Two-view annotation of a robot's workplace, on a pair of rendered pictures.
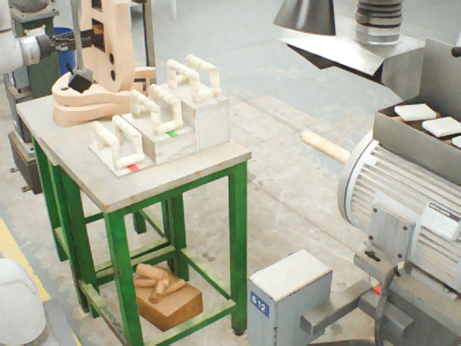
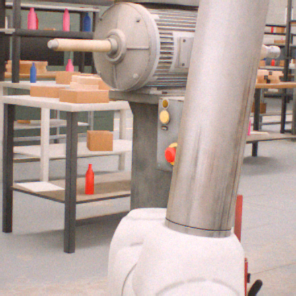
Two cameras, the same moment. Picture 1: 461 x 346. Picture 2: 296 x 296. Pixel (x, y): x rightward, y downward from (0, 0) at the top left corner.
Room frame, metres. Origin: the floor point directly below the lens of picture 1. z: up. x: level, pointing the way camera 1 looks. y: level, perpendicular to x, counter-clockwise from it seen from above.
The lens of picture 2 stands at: (1.30, 1.94, 1.25)
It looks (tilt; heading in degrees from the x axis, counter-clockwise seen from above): 7 degrees down; 263
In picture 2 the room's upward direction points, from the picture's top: 2 degrees clockwise
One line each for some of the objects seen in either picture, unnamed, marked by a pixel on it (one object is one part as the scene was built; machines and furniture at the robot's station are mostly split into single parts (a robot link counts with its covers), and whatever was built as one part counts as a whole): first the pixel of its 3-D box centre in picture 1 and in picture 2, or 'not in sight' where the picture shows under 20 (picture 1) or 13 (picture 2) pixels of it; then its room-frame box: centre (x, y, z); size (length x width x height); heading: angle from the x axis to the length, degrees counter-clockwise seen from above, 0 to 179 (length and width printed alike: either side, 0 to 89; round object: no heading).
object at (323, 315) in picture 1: (337, 306); not in sight; (0.90, -0.23, 1.02); 0.19 x 0.04 x 0.04; 126
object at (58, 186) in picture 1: (70, 234); not in sight; (1.95, 0.69, 0.45); 0.05 x 0.05 x 0.90; 36
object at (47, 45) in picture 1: (50, 45); not in sight; (1.66, 0.54, 1.39); 0.09 x 0.08 x 0.07; 124
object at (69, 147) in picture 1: (147, 226); not in sight; (1.87, 0.33, 0.55); 0.62 x 0.58 x 0.76; 36
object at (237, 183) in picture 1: (238, 256); not in sight; (1.79, -0.03, 0.45); 0.05 x 0.05 x 0.90; 36
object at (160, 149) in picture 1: (157, 133); not in sight; (1.85, 0.26, 0.98); 0.27 x 0.16 x 0.09; 35
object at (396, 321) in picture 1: (385, 314); not in sight; (0.87, -0.34, 1.02); 0.13 x 0.04 x 0.04; 36
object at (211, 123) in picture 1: (193, 113); not in sight; (1.93, 0.13, 1.02); 0.27 x 0.15 x 0.17; 35
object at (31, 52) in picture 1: (28, 50); not in sight; (1.62, 0.61, 1.39); 0.09 x 0.06 x 0.09; 34
